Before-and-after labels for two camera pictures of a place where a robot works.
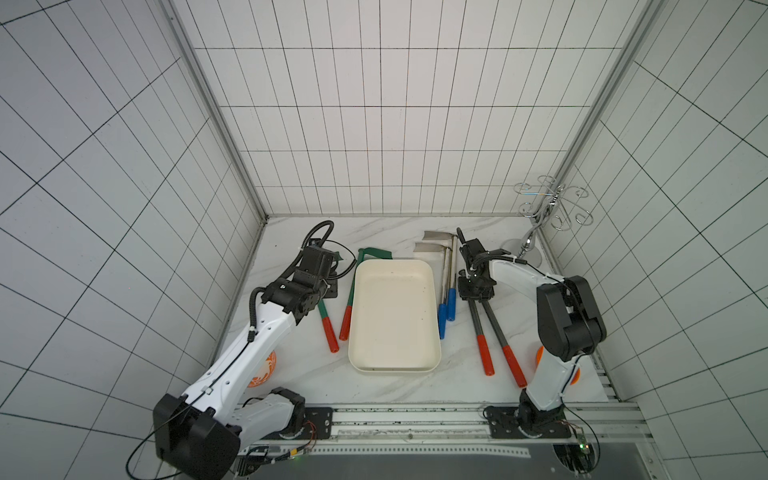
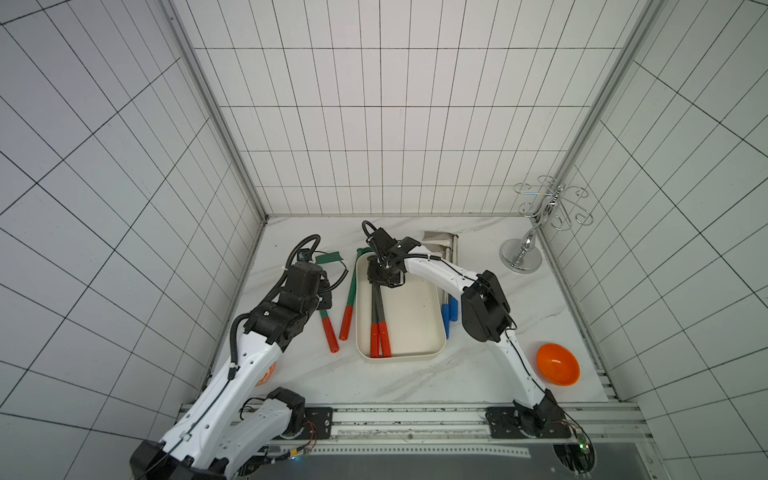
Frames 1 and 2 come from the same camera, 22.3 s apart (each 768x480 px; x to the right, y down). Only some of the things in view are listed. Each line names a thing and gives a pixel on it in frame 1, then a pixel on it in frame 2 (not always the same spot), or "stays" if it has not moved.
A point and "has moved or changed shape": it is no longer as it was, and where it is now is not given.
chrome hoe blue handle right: (452, 291) stays
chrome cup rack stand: (551, 202) stays
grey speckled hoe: (481, 341) to (374, 335)
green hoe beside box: (363, 254) stays
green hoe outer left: (326, 320) stays
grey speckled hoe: (520, 379) has moved or changed shape
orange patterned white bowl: (271, 361) stays
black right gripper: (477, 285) to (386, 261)
